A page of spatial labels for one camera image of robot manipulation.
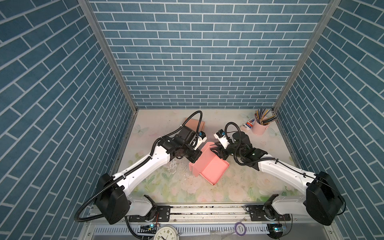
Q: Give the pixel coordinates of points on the aluminium rail frame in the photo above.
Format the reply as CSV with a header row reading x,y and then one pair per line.
x,y
200,219

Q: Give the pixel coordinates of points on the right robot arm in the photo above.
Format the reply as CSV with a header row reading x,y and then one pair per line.
x,y
319,197

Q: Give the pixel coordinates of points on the coloured pencils bundle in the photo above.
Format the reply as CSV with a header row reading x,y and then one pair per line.
x,y
265,116

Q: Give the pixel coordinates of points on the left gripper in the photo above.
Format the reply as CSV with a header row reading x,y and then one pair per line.
x,y
197,153

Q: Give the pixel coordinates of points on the purple tape roll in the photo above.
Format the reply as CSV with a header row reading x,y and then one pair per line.
x,y
240,229

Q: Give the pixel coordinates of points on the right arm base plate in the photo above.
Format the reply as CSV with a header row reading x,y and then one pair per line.
x,y
263,213

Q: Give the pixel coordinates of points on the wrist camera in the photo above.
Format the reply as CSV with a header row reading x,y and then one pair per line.
x,y
221,137
202,137

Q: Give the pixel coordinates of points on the orange paper box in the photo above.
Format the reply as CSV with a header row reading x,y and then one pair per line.
x,y
193,124

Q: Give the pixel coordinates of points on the green lit circuit board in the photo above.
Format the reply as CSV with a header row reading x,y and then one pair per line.
x,y
276,231

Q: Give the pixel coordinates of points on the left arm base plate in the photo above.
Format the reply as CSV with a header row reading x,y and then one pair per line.
x,y
156,214

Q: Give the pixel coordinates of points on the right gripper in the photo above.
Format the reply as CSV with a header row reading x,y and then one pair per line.
x,y
221,150

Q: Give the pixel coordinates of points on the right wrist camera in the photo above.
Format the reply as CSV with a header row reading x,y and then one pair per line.
x,y
221,137

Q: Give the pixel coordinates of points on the pink pencil cup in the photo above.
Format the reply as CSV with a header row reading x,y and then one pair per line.
x,y
258,129

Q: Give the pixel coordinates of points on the pink paper box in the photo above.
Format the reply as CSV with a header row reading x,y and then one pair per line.
x,y
209,165

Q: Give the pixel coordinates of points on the white analog clock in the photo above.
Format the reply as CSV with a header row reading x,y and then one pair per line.
x,y
167,232

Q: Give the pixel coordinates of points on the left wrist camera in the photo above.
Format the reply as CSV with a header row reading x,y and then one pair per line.
x,y
202,137

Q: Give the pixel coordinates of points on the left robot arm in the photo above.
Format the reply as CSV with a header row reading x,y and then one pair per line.
x,y
112,199

